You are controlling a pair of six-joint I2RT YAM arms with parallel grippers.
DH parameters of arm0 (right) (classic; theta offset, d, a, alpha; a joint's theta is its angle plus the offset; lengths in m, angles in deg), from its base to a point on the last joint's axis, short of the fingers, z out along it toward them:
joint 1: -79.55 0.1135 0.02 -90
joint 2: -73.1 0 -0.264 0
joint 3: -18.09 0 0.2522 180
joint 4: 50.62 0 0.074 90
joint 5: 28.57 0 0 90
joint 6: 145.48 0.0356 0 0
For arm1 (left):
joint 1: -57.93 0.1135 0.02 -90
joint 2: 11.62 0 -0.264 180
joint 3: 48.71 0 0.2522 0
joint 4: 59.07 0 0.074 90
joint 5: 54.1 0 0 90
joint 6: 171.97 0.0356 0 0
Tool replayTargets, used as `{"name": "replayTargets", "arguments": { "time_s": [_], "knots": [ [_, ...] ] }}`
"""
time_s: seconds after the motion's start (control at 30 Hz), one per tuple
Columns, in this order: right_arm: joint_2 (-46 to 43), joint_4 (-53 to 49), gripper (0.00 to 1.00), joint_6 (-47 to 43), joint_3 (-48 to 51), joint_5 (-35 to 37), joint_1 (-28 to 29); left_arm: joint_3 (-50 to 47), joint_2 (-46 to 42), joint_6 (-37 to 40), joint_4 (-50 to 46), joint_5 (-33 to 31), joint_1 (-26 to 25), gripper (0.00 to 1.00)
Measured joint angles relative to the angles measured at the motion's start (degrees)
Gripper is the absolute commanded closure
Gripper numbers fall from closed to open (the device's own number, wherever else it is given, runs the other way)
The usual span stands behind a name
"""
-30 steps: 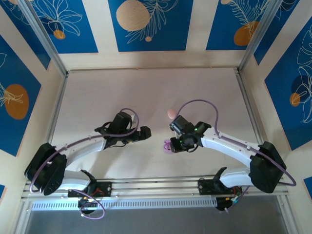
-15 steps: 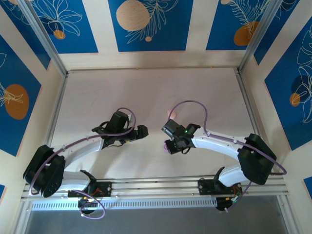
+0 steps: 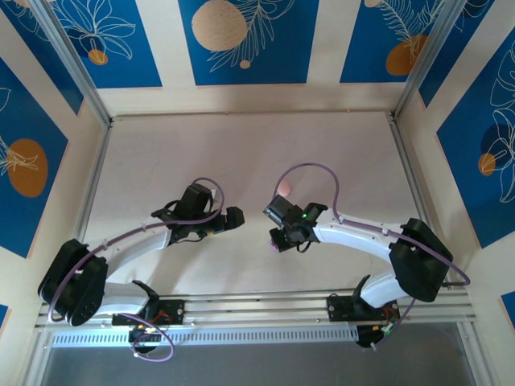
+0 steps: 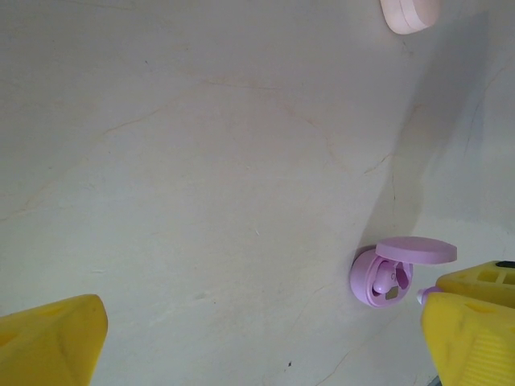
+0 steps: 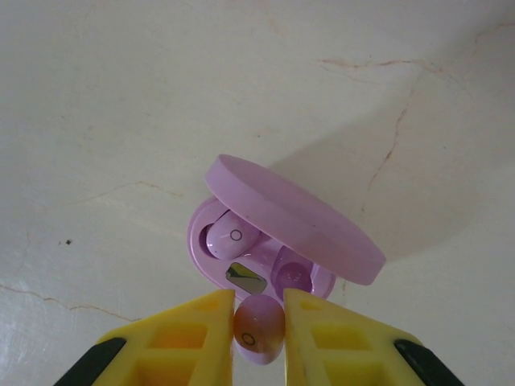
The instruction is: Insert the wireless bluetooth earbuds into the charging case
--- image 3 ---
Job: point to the purple earbud charging case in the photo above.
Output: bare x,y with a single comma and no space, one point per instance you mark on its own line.
273,246

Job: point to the pink earbud charging case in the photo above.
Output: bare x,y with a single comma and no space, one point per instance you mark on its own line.
285,188

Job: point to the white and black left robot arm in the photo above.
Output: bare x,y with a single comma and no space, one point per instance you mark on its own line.
137,249

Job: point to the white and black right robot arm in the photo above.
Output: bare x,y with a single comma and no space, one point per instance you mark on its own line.
354,233

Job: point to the black right controller box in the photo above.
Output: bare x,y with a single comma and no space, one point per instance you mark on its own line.
364,337

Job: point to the black controller box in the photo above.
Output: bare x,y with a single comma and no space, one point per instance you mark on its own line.
145,345
364,337

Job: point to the grey metal plate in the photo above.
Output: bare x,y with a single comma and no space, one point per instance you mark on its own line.
261,370

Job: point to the black left controller box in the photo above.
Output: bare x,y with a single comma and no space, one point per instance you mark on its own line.
145,345

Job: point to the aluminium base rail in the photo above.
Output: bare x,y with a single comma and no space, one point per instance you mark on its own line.
261,307

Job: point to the aluminium table side rail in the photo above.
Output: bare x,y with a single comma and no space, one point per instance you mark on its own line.
407,161
90,193

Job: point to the aluminium frame post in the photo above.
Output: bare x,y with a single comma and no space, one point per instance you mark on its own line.
71,56
428,56

